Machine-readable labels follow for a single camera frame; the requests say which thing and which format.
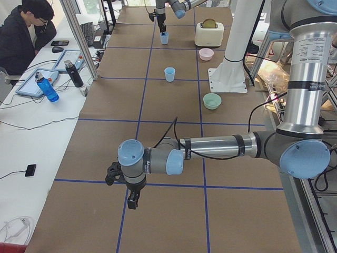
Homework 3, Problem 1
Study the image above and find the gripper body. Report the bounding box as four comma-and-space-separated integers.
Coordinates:
157, 14, 166, 28
127, 181, 145, 195

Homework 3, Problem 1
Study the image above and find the light blue cup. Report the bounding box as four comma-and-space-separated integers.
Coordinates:
160, 32, 169, 45
164, 67, 175, 82

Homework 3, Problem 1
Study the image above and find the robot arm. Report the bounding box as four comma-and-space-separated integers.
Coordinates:
148, 0, 206, 33
106, 1, 336, 209

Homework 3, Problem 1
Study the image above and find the cream toaster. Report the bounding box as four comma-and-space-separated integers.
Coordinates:
194, 22, 224, 47

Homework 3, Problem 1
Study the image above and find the bread slice in toaster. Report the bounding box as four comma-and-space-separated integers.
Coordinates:
202, 18, 217, 29

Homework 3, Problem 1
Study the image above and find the pink bowl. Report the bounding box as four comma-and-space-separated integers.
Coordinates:
199, 48, 214, 61

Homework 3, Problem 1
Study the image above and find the black keyboard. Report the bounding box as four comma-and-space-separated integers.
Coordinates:
80, 22, 94, 47

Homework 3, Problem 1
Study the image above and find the green bowl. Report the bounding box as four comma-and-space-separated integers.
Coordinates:
203, 93, 222, 110

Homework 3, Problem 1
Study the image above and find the teach pendant far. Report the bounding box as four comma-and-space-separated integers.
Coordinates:
52, 49, 85, 73

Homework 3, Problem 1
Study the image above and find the teach pendant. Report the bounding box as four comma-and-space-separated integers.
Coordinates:
52, 49, 85, 73
16, 67, 59, 98

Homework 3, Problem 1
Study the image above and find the black thermos bottle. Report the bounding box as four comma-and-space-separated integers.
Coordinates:
64, 60, 84, 88

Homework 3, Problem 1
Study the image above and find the small black box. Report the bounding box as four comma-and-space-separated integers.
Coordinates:
25, 164, 36, 177

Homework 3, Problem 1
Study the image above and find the black smartphone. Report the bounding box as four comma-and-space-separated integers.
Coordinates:
51, 40, 69, 46

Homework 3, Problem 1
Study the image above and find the black computer mouse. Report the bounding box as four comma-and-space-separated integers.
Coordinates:
52, 46, 64, 53

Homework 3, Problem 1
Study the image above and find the crumpled plastic bag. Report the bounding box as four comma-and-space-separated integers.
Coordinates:
257, 60, 290, 93

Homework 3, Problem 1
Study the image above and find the blue water bottle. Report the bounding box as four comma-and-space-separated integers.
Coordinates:
35, 71, 59, 102

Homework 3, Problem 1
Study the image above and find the seated person in black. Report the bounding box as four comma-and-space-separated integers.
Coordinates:
1, 0, 57, 75

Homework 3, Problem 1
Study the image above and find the teach pendant near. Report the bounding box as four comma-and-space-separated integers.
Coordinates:
16, 67, 59, 98

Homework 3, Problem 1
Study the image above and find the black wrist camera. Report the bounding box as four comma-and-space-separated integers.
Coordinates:
105, 162, 125, 186

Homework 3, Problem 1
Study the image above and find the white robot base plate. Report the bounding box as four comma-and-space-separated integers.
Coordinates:
208, 66, 247, 93

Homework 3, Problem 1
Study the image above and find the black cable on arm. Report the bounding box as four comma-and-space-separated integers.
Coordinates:
152, 91, 288, 160

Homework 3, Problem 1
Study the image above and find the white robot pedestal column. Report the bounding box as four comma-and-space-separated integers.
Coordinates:
222, 0, 266, 69

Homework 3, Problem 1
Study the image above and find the aluminium frame post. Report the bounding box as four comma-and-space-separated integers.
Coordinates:
60, 0, 98, 81

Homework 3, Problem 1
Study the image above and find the white cable bundle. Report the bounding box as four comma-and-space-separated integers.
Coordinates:
0, 216, 34, 245

